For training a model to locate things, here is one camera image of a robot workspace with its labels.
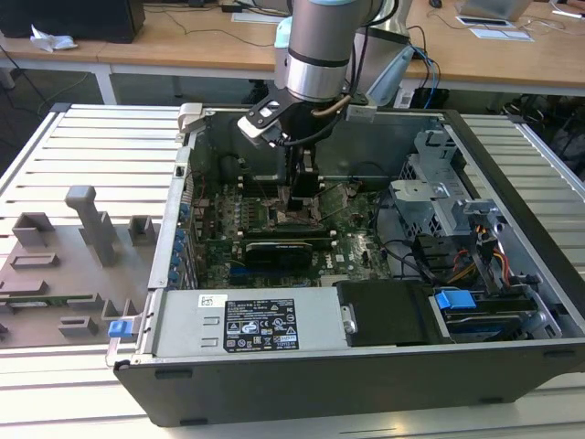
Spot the metal socket cover frame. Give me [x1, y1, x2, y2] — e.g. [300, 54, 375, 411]
[317, 185, 352, 220]

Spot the CPU socket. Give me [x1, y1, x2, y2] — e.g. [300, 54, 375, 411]
[267, 195, 324, 230]

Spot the white paper sheet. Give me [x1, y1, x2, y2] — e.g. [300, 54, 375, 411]
[469, 27, 535, 43]
[231, 11, 280, 24]

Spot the wooden desk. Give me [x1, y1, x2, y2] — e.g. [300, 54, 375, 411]
[98, 0, 585, 106]
[0, 27, 113, 104]

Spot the black graphics card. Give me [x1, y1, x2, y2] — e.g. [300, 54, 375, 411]
[244, 241, 316, 275]

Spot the green motherboard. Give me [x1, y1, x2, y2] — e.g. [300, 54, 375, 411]
[189, 176, 399, 292]

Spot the metal drive cage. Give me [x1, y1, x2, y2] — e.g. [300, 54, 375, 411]
[388, 130, 502, 239]

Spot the silver finned heatsink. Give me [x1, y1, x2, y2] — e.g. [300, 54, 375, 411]
[319, 273, 351, 290]

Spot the black plastic shroud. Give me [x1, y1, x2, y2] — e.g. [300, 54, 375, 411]
[335, 279, 456, 348]

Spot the silver power supply unit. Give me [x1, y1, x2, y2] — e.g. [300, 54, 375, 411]
[153, 287, 348, 358]

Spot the hard disk in blue carrier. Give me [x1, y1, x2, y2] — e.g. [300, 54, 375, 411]
[431, 286, 538, 342]

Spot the black box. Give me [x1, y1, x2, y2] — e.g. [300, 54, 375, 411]
[0, 0, 146, 45]

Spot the crumpled white paper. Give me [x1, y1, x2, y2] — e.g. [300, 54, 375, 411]
[29, 23, 79, 51]

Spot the black open PC case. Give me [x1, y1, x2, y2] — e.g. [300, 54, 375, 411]
[104, 102, 585, 429]

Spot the grey parts rack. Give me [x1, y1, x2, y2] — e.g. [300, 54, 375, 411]
[0, 185, 164, 351]

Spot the green RAM stick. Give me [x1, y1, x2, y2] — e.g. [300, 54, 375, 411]
[0, 295, 95, 308]

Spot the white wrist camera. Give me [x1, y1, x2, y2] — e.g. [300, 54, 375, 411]
[236, 102, 281, 148]

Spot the thin black wire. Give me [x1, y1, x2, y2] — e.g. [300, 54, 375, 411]
[347, 160, 390, 187]

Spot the grey case latch handle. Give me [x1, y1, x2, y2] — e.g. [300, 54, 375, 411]
[175, 102, 205, 136]

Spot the thin red wire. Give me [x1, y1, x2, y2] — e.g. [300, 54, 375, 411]
[187, 169, 207, 219]

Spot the blue cable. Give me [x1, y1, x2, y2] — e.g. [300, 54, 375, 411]
[410, 44, 443, 109]

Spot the black wire bundle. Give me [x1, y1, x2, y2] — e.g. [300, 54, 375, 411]
[373, 191, 438, 281]

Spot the coloured power wire bundle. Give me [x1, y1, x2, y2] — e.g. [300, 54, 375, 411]
[450, 249, 511, 284]

